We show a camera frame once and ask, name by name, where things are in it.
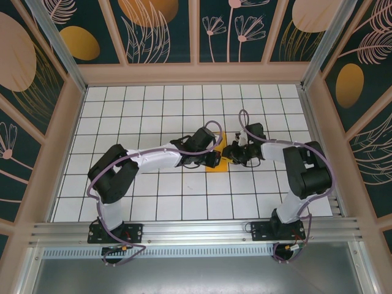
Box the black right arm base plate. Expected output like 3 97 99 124
250 220 306 243

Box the long aluminium mounting rail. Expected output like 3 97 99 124
29 216 364 246

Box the thin black gripper wire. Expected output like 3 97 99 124
241 156 262 168
180 161 206 171

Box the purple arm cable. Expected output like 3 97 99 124
238 108 336 265
86 119 224 268

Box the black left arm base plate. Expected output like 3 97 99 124
87 222 145 245

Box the yellow paper sheet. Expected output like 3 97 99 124
205 130 230 173

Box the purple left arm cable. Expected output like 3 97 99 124
86 119 224 268

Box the thin black left gripper wire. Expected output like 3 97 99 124
180 161 206 171

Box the aluminium side rail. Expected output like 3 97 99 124
297 85 345 217

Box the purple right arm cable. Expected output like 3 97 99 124
238 108 336 265

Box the aluminium corner post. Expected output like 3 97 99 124
300 0 365 90
24 0 89 93

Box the thin black right gripper wire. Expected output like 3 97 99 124
241 156 262 168

